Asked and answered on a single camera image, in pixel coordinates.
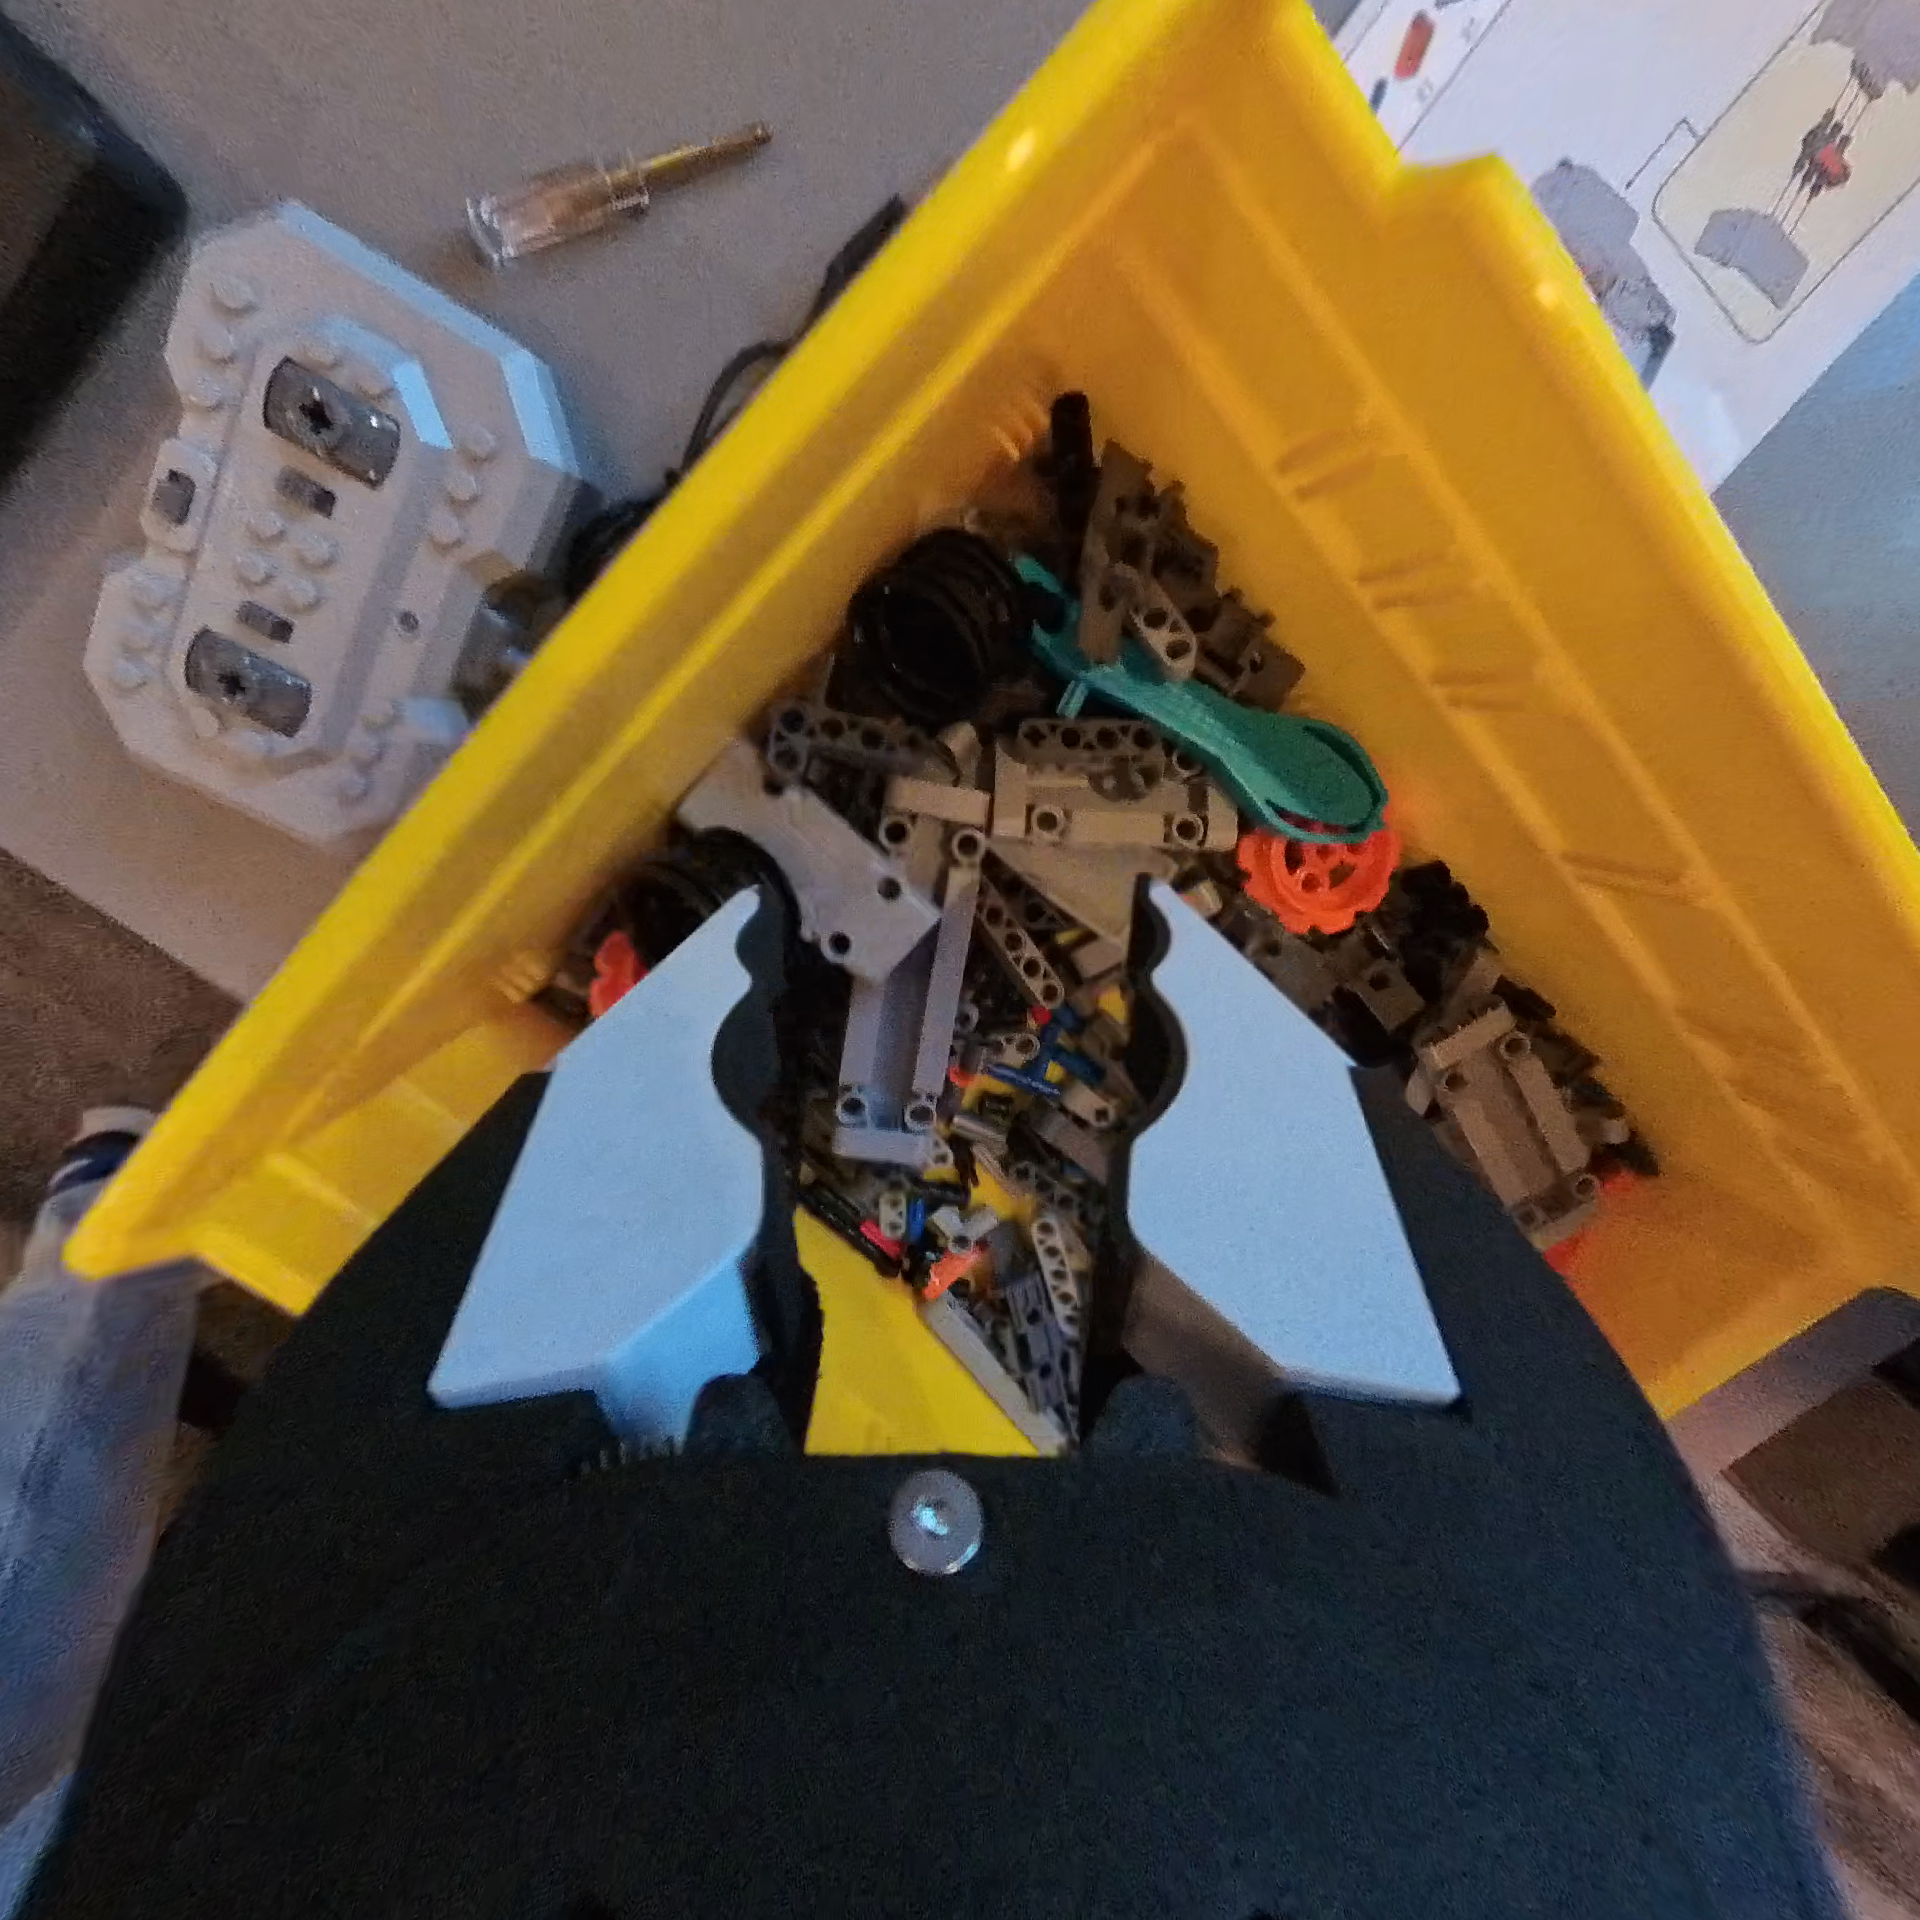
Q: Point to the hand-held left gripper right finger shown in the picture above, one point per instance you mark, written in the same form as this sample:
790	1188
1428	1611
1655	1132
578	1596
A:
1290	1200

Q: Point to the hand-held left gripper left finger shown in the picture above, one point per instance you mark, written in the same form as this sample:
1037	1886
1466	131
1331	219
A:
615	1200

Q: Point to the pile of building parts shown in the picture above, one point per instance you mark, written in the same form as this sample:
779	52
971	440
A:
1050	931

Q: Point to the yellow plastic bin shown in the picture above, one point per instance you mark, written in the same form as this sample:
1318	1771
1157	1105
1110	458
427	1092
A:
1424	524

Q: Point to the large orange toothed sprocket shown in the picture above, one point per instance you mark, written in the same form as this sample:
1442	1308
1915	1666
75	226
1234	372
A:
1319	878

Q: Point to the light grey rectangular plate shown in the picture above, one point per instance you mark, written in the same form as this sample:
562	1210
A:
840	885

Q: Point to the teal plastic tool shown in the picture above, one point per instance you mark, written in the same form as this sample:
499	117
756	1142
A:
1231	733

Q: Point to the light grey electronic hub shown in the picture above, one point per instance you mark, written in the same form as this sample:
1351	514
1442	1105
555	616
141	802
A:
330	509

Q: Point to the small metal tool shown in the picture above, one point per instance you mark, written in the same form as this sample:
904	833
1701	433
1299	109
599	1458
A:
599	194

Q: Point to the open instruction booklet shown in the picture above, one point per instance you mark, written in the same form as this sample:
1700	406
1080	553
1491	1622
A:
1694	148

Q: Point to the long light grey frame beam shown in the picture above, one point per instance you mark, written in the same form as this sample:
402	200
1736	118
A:
1507	1109

